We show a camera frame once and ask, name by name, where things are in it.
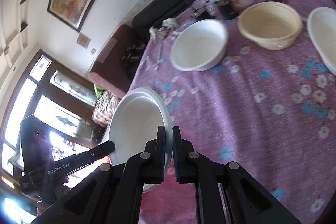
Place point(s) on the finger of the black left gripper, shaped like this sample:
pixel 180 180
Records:
pixel 92 154

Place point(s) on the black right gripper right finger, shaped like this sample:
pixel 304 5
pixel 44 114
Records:
pixel 225 193

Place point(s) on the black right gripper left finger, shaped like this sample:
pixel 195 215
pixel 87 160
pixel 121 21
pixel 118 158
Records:
pixel 112 194

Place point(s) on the white crumpled glove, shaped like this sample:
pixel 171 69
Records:
pixel 160 33

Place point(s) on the cream ribbed plastic bowl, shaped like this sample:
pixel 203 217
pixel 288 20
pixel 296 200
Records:
pixel 271 25

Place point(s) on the purple floral tablecloth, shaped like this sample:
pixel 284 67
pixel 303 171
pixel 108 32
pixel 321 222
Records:
pixel 273 112

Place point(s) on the large white foam bowl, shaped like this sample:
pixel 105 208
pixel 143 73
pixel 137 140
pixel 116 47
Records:
pixel 200 46

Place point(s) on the small white foam bowl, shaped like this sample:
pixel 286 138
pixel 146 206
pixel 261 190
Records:
pixel 135 122

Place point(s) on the black motor with gear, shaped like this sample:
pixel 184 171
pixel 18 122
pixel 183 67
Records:
pixel 201 11

